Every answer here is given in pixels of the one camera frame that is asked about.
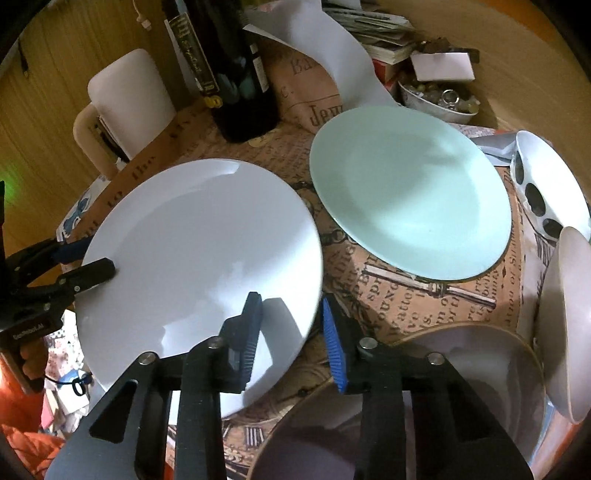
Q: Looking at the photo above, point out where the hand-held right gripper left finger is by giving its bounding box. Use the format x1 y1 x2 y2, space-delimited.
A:
45 292 265 480

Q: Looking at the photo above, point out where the cartoon sticker card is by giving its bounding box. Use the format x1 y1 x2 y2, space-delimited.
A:
55 178 112 244

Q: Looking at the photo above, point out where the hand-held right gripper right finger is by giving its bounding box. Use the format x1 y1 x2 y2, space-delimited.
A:
322 295 532 480

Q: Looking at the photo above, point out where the stack of books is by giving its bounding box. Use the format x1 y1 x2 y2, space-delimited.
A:
323 0 417 65

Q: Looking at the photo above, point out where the white plate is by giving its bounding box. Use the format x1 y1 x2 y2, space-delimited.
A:
76 158 324 418

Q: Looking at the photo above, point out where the person's left hand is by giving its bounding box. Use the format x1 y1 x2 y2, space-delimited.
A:
17 342 46 394

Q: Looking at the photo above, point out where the black cable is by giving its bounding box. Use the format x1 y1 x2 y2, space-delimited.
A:
45 373 89 398

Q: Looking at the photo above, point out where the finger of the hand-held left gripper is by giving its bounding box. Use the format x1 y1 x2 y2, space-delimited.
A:
34 257 115 306
8 236 92 278

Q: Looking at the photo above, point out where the orange cloth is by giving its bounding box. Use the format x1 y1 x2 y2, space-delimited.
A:
0 351 69 480

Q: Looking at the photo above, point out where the brown-rimmed white bowl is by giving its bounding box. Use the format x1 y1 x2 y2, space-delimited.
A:
247 323 550 480

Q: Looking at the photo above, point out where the newspaper-print tablecloth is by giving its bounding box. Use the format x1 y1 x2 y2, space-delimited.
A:
65 41 591 480

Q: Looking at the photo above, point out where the crumpled white paper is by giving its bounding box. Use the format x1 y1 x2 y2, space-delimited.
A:
475 130 519 168

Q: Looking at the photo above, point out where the white bowl with black dots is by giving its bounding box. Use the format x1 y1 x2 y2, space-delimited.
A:
510 130 591 241

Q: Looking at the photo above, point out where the beige bowl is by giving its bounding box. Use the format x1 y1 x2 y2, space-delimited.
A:
536 226 591 423

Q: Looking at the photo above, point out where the white card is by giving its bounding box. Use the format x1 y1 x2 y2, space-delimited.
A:
411 51 476 84

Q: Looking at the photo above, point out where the dark wine bottle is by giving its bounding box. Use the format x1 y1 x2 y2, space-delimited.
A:
163 0 280 144

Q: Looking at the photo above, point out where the white cable with plug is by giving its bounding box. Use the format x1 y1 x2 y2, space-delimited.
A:
131 0 153 31

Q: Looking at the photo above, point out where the pale pink pitcher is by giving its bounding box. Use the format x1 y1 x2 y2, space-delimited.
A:
74 48 178 178

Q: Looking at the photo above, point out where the mint green plate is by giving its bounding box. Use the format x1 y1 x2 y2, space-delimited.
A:
308 105 513 281

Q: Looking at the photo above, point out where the small bowl of trinkets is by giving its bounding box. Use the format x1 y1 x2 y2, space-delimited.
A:
398 78 481 124

